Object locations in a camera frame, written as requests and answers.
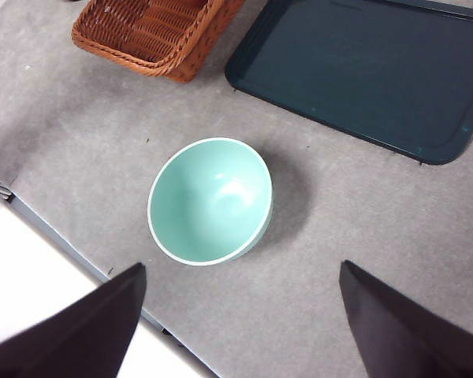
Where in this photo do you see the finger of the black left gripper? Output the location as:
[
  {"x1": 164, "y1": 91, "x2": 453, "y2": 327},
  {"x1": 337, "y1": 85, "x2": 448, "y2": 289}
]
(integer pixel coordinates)
[
  {"x1": 338, "y1": 259, "x2": 473, "y2": 378},
  {"x1": 0, "y1": 261, "x2": 148, "y2": 378}
]

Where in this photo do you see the brown wicker basket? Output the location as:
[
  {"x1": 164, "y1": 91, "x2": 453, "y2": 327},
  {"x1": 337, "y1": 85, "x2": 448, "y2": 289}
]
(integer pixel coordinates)
[{"x1": 71, "y1": 0, "x2": 246, "y2": 84}]

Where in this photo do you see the teal bowl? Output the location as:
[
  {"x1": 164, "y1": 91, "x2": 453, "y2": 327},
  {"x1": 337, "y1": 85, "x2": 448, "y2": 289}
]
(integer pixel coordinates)
[{"x1": 147, "y1": 136, "x2": 277, "y2": 267}]

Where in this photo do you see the dark rectangular tray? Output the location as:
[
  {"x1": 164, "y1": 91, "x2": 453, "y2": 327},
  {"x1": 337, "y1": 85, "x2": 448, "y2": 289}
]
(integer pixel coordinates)
[{"x1": 224, "y1": 0, "x2": 473, "y2": 166}]

